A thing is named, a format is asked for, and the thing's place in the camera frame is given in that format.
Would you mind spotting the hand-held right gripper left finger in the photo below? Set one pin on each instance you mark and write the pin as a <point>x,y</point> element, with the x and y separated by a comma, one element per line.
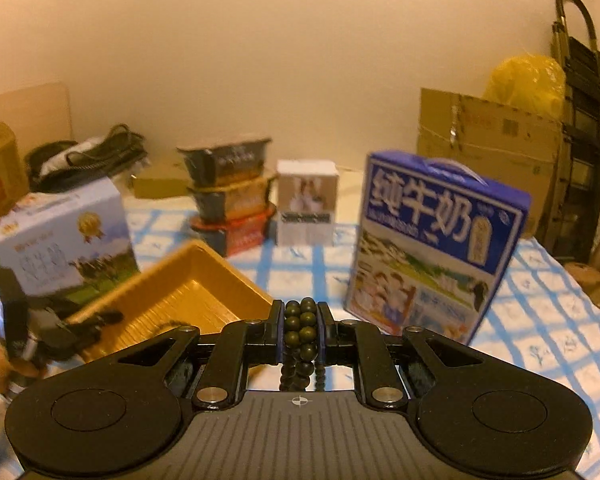
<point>278,332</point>

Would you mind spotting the small white product box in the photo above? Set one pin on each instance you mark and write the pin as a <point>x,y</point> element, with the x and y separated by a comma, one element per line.
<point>307,200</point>

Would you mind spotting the black folding hand cart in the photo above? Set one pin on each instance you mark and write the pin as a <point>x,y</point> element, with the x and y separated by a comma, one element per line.
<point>580,110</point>

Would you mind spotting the plain brown cardboard box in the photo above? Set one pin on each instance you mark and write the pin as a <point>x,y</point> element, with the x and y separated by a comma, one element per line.
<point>460,185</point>

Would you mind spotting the light blue milk carton box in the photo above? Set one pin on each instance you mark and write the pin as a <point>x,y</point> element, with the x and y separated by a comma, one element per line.
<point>70,230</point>

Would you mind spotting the dark blue milk carton box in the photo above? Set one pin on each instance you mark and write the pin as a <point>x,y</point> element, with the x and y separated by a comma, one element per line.
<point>430,240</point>

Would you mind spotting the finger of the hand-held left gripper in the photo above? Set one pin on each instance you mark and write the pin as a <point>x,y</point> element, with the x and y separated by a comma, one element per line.
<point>102,318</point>

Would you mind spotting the flat tan cardboard box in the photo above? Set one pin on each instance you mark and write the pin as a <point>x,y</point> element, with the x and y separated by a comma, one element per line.
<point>160,182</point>

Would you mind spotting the yellow plastic bag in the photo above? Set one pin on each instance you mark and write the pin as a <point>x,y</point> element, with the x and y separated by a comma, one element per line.
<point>525,82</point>

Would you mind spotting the red instant noodle bowl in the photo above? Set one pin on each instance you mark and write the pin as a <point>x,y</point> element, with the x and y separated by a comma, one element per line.
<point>240,237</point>

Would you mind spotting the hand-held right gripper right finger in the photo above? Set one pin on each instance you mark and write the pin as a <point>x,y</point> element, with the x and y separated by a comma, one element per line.
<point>321,332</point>

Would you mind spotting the orange instant noodle bowl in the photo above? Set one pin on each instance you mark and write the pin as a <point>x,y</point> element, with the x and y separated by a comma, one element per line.
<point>235,200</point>

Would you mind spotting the beige flat board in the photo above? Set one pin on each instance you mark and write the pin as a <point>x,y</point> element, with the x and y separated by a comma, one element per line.
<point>35,110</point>

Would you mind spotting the golden plastic tray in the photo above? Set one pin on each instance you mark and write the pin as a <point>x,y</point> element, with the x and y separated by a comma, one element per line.
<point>180,285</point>

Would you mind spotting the yellow red print box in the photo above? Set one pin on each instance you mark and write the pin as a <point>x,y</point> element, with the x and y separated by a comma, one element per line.
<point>0,180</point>

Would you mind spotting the blue checked tablecloth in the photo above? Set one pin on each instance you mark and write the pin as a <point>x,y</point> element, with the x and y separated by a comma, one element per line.
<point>530,310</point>

